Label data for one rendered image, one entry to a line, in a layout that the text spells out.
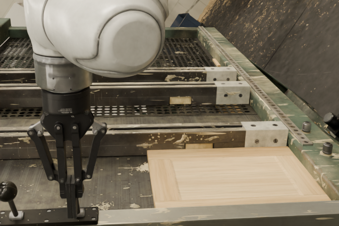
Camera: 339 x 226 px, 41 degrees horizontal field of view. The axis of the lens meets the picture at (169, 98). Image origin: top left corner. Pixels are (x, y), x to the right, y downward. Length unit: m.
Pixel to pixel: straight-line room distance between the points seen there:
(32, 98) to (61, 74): 0.96
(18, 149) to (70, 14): 0.80
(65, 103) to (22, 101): 0.95
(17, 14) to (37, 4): 4.23
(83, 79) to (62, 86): 0.03
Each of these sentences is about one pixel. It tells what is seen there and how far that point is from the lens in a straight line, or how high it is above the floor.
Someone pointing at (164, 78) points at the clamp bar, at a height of 1.15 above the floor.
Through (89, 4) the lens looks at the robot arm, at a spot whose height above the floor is 1.60.
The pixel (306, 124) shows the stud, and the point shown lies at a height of 0.88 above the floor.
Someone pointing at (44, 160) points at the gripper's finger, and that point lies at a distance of 0.77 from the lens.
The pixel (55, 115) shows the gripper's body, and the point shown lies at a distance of 0.73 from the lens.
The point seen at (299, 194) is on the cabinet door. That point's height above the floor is 0.94.
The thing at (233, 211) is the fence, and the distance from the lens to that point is 0.98.
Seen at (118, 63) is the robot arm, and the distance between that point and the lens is 0.48.
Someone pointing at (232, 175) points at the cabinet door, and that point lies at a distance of 1.16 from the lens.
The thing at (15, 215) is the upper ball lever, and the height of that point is 1.48.
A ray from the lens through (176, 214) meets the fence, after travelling 0.96.
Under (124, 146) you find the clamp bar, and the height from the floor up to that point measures 1.28.
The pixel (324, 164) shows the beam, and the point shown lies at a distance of 1.21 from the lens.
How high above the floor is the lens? 1.62
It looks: 17 degrees down
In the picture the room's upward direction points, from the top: 57 degrees counter-clockwise
